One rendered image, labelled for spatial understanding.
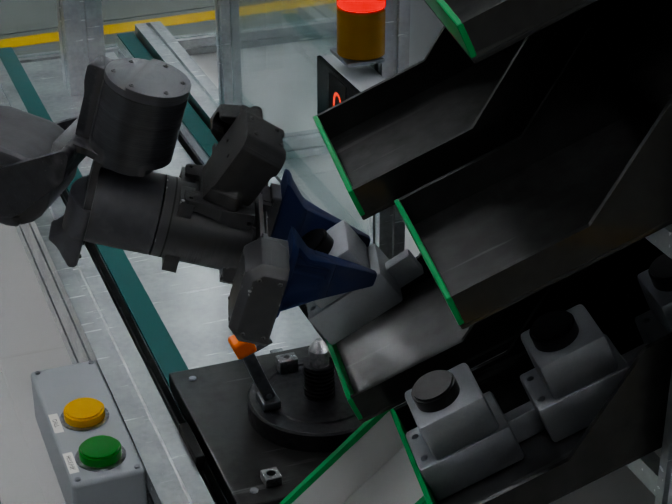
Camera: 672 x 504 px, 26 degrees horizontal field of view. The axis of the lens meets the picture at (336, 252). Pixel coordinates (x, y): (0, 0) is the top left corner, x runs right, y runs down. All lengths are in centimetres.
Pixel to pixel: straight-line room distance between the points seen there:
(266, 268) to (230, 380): 56
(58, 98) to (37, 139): 135
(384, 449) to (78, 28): 127
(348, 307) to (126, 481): 42
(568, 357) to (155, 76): 32
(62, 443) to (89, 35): 103
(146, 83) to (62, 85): 146
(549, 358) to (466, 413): 6
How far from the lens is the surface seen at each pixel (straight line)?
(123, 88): 95
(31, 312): 186
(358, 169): 101
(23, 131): 102
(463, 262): 88
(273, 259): 94
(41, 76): 246
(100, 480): 138
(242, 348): 136
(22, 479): 156
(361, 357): 109
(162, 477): 137
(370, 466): 121
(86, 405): 146
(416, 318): 110
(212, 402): 145
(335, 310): 103
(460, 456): 94
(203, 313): 171
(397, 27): 150
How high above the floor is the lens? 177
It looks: 28 degrees down
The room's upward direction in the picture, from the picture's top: straight up
